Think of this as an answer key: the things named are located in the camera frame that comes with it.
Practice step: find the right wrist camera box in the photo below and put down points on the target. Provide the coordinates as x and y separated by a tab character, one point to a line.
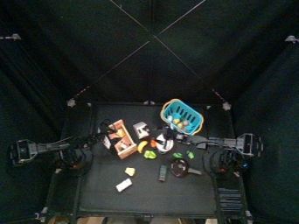
168	131

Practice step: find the yellow toy banana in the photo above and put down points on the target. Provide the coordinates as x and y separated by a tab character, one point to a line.
142	146

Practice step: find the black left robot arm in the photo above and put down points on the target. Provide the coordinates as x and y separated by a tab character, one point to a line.
47	147

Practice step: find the teal basket with orange rim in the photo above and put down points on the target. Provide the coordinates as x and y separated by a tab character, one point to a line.
182	116

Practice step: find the brown toy egg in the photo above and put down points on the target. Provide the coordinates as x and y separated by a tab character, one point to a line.
186	122

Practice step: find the table-level camera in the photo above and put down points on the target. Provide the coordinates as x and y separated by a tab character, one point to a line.
144	218

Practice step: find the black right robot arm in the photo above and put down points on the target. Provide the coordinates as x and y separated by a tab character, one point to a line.
234	143

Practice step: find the yellow toy piece in toolbox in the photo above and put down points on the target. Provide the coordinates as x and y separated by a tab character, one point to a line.
120	133

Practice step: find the dark pan lid with knob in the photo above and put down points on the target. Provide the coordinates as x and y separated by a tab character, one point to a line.
179	167

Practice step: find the small orange toy piece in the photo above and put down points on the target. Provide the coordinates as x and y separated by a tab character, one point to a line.
154	143

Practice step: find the white toy knife block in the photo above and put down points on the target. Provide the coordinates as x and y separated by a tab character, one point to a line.
140	129

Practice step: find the white toy pot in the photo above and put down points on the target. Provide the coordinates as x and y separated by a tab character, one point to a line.
163	145

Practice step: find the silver pot with lid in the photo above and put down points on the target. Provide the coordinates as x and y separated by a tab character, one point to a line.
183	168

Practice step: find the white rectangular block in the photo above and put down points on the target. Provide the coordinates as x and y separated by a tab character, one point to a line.
123	185

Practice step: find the white toy egg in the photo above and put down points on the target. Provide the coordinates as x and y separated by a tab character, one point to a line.
170	118

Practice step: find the green toy star fruit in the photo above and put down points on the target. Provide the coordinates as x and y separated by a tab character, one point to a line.
150	154

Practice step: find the sushi block with red dot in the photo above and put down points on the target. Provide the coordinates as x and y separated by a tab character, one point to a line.
163	172

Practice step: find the wooden toy toolbox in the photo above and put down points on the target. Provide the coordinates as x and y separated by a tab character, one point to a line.
122	141

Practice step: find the yellow squash half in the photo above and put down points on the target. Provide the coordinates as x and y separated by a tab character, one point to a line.
130	171

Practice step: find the white text label plate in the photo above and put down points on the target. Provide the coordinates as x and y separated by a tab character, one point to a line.
230	198

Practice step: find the yellow toy ball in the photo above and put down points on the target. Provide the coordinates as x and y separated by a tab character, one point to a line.
176	121
179	126

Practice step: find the metal frame bracket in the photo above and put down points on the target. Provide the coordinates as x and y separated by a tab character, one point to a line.
291	38
71	102
148	102
226	105
15	37

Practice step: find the small green toy piece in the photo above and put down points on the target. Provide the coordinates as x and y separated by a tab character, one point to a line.
190	154
176	155

